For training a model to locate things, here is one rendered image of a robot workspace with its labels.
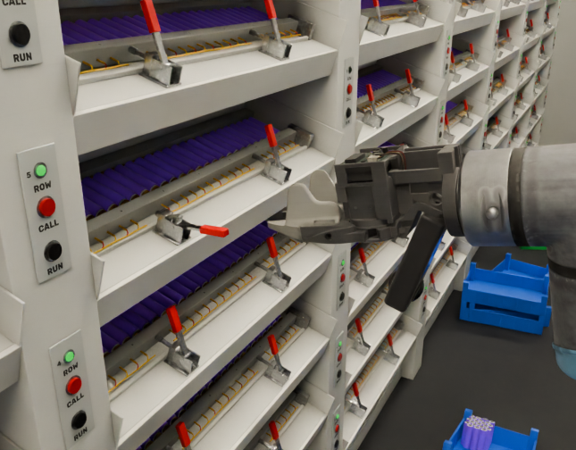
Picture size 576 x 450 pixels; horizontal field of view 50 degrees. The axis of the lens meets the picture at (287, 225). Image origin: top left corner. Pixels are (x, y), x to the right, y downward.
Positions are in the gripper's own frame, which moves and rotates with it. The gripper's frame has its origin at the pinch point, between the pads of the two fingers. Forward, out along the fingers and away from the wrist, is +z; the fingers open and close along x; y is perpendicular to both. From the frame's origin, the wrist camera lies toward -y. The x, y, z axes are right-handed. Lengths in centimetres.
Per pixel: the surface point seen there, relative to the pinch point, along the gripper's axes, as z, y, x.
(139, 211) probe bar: 19.3, 3.0, 2.0
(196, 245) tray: 14.5, -2.8, -1.1
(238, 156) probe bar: 19.9, 4.0, -22.3
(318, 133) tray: 16.5, 2.7, -43.8
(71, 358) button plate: 14.4, -6.1, 21.2
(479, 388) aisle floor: 13, -98, -119
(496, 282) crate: 18, -88, -181
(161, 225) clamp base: 17.1, 0.9, 1.4
